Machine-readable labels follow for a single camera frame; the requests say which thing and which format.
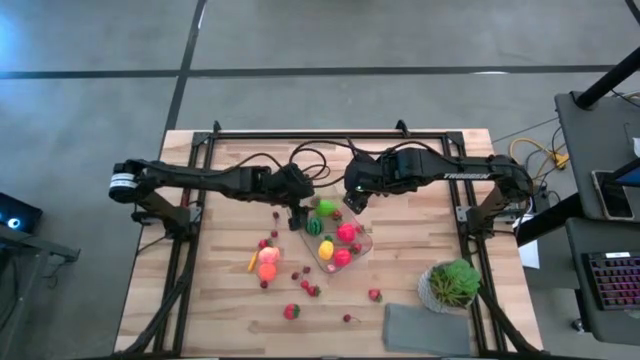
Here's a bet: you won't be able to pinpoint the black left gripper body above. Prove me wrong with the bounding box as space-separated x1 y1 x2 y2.
269 161 316 208

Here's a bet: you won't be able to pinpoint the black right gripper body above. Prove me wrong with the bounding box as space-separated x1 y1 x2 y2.
344 156 389 198

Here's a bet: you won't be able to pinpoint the light green toy melon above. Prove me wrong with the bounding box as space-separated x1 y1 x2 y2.
314 198 339 218

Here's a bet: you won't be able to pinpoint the red toy pepper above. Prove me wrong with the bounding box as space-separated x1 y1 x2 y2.
336 222 357 244

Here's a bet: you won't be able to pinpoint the clear plastic container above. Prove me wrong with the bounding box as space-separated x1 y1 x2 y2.
298 196 374 276

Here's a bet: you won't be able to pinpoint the green succulent in white pot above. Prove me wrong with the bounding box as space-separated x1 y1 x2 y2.
417 258 483 315

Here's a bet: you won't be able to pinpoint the grey folded cloth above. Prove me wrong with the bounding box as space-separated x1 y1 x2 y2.
382 302 474 357

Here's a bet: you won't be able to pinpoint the white paper sheet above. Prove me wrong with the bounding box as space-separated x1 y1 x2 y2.
517 239 542 271

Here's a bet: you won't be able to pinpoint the black metal beam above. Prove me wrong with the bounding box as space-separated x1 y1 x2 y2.
514 192 581 247

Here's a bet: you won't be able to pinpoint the grey side desk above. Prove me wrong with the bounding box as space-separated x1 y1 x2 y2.
553 91 640 224

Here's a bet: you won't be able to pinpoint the grey keyboard desk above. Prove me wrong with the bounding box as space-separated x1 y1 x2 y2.
564 217 640 347

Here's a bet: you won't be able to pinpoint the black smartphone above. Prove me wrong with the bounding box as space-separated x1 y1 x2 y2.
590 168 635 221

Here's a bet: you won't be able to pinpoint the black metal pole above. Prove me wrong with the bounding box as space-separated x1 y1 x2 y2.
573 44 640 110

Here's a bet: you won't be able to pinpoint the backlit black keyboard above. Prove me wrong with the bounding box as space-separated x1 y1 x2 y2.
582 249 640 312

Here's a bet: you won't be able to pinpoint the black box with status light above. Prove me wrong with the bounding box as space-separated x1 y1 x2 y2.
0 192 45 236

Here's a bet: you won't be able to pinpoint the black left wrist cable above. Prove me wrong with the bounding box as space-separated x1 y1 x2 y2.
219 151 287 175

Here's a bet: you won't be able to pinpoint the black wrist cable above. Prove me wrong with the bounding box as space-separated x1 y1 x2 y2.
219 151 287 175
288 138 449 190

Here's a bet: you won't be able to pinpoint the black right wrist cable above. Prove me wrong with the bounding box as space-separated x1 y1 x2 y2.
288 138 449 190

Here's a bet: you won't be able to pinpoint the black aluminium rig frame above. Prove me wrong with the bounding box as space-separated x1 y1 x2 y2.
112 119 546 360

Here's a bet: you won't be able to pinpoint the black floor cables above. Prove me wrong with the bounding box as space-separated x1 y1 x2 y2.
519 124 566 211

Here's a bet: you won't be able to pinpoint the yellow extension cable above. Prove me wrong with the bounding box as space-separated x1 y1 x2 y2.
508 137 571 174

